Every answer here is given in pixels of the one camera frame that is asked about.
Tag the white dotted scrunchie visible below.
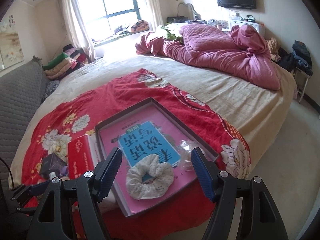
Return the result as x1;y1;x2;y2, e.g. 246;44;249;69
126;154;174;200

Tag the clear plastic bag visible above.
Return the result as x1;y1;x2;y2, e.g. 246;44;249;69
177;140;204;171

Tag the red tissue box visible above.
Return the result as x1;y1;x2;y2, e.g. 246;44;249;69
67;134;101;179

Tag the red floral blanket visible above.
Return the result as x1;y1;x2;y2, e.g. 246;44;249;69
21;69;251;239

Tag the shallow grey tray box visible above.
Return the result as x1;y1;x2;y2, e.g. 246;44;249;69
95;98;218;217

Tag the dark grey cube box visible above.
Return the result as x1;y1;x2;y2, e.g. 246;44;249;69
40;153;68;179

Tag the pink and blue book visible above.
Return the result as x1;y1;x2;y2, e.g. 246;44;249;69
98;103;198;217

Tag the grey quilted headboard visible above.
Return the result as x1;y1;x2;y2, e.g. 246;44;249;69
1;57;49;189

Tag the stack of folded clothes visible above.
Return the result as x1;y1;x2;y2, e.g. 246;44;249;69
42;44;89;80

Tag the pink quilted duvet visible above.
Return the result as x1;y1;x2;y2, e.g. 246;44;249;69
135;23;280;90

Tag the white curtain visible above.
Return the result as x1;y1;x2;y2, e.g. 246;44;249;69
61;0;96;62

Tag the pile of dark clothes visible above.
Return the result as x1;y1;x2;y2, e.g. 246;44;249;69
277;41;313;76

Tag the black cable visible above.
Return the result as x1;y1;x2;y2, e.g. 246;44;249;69
0;155;15;189

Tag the wall painting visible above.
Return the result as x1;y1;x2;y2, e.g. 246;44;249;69
1;32;24;69

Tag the window with blue frame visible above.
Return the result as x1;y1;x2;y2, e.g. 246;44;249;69
75;0;142;21

